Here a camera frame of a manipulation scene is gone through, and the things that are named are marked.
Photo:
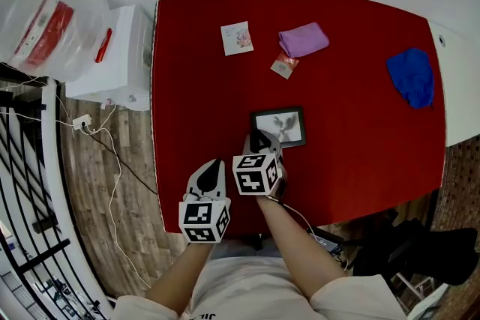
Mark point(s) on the white floral print card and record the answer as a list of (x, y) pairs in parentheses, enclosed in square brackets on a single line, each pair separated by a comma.
[(237, 38)]

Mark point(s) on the small red white packet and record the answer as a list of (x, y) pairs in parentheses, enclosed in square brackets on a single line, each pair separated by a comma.
[(284, 65)]

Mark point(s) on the black metal railing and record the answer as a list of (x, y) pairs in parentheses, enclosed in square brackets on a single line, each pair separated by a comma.
[(26, 198)]

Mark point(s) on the white desk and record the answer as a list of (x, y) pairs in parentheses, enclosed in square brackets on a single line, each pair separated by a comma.
[(461, 93)]

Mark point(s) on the red table cloth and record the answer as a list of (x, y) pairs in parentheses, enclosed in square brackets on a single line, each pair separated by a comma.
[(356, 161)]

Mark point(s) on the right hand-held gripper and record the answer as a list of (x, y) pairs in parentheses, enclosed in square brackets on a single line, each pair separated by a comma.
[(255, 176)]

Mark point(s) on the person's grey trousers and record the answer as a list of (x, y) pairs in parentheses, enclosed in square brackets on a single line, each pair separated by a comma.
[(240, 249)]

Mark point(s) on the crumpled blue cloth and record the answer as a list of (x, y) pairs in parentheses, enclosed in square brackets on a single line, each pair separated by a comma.
[(412, 76)]

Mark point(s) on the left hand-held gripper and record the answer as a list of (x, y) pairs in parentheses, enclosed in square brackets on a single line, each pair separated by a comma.
[(204, 219)]

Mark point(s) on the person's right forearm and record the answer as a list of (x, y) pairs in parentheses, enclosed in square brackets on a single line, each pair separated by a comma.
[(296, 247)]

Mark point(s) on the black chair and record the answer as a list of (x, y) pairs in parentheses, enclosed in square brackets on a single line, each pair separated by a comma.
[(431, 251)]

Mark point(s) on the black picture frame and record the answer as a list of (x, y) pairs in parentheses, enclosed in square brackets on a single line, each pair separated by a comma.
[(288, 123)]

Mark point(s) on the folded purple cloth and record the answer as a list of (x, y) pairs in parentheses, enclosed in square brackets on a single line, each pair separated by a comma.
[(303, 39)]

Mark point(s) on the person's left forearm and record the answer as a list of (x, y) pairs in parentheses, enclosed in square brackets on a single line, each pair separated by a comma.
[(180, 277)]

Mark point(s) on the person's white shirt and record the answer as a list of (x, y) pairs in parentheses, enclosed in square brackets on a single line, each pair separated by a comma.
[(255, 292)]

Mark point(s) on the white power strip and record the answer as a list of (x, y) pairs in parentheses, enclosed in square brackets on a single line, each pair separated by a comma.
[(81, 121)]

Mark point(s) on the black waist device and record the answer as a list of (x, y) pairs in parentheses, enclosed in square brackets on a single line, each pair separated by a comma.
[(326, 241)]

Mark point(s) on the white water dispenser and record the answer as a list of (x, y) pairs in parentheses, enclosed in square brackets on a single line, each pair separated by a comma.
[(123, 63)]

